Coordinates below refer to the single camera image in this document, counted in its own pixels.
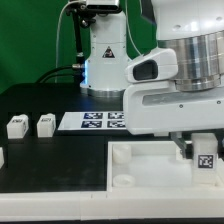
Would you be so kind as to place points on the black camera on mount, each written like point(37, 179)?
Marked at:
point(83, 14)

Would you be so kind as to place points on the white sheet with tags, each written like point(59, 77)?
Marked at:
point(74, 121)

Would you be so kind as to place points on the white L-shaped obstacle fence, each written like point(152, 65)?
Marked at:
point(118, 204)

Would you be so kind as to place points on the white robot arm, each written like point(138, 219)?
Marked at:
point(194, 29)

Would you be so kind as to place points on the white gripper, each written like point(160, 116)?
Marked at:
point(156, 101)

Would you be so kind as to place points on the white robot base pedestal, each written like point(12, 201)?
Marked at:
point(104, 74)

